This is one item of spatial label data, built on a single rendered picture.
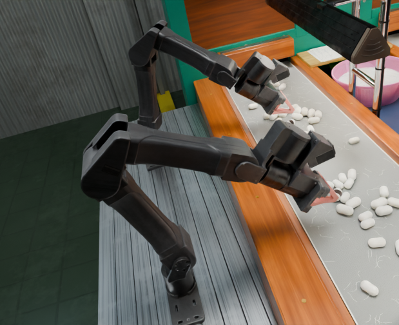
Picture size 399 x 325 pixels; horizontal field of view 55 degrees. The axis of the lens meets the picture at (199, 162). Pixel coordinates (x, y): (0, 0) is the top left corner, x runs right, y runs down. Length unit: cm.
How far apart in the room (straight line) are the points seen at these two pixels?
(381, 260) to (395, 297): 8
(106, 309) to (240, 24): 115
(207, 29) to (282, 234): 96
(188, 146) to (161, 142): 5
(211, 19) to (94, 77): 196
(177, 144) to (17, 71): 287
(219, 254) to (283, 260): 21
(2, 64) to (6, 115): 44
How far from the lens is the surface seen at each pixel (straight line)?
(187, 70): 160
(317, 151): 74
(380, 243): 87
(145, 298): 93
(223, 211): 106
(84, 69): 337
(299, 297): 76
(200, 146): 65
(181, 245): 78
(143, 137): 63
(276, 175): 73
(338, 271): 83
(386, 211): 93
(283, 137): 70
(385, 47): 90
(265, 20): 163
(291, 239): 85
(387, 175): 105
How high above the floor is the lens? 139
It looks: 35 degrees down
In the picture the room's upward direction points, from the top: 13 degrees counter-clockwise
